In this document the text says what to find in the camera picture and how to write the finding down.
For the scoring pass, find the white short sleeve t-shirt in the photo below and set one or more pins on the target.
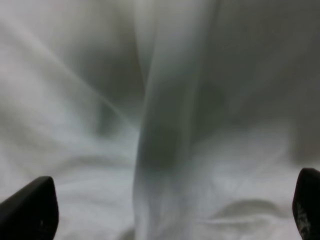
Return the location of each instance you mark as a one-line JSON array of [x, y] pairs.
[[162, 119]]

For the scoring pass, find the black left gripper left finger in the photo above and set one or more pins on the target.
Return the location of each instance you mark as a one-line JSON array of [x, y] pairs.
[[32, 213]]

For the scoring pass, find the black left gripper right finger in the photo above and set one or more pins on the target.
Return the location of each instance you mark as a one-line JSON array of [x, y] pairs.
[[306, 204]]

